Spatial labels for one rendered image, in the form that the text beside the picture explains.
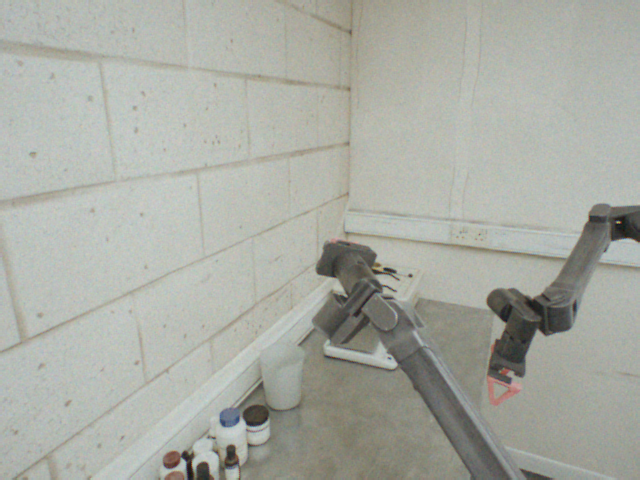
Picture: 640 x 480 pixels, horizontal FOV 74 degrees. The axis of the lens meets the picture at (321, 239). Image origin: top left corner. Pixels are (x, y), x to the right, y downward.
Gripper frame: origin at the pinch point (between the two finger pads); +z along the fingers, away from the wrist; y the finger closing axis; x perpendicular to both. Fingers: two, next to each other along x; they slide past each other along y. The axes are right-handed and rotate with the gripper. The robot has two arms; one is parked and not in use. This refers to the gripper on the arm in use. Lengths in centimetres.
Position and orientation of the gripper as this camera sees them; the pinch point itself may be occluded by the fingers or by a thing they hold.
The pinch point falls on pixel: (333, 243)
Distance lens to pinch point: 85.0
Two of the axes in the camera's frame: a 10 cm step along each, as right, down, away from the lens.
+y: 9.1, 2.1, 3.5
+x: 3.2, -8.9, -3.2
